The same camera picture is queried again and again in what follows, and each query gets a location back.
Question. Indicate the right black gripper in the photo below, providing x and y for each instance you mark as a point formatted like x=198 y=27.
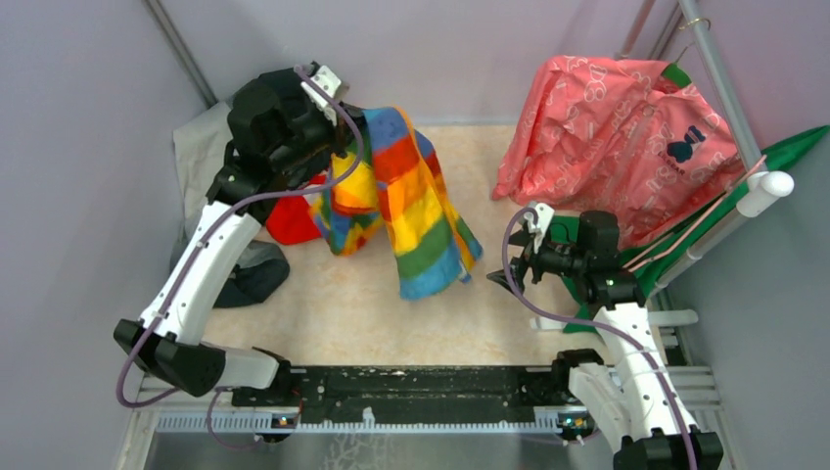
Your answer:
x=529 y=256

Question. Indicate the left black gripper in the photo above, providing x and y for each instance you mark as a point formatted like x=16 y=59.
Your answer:
x=342 y=131

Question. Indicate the rainbow striped jacket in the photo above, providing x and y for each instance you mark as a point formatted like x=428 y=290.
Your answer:
x=396 y=184

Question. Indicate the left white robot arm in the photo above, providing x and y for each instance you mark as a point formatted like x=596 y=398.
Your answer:
x=166 y=341

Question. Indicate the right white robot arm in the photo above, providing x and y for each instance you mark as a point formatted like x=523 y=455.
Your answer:
x=633 y=402

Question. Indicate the grey black jacket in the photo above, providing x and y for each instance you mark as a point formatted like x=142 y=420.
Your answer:
x=199 y=148

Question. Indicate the pink patterned jacket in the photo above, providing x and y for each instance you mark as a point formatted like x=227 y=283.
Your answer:
x=634 y=138

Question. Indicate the red white garment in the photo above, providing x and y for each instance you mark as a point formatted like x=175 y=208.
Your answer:
x=291 y=221

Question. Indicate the green garment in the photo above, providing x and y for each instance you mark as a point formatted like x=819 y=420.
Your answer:
x=656 y=264

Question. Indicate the white clothes rack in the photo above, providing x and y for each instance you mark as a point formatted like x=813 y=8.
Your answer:
x=687 y=15

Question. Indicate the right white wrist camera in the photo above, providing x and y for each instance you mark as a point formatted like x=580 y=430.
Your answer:
x=539 y=218

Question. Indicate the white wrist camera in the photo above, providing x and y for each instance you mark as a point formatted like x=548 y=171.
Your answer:
x=322 y=85
x=539 y=218

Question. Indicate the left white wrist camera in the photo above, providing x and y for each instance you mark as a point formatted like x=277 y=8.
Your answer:
x=322 y=85

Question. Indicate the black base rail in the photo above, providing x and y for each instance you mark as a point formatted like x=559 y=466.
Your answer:
x=449 y=397

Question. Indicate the pink wire hanger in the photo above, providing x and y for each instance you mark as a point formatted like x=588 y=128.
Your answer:
x=649 y=255

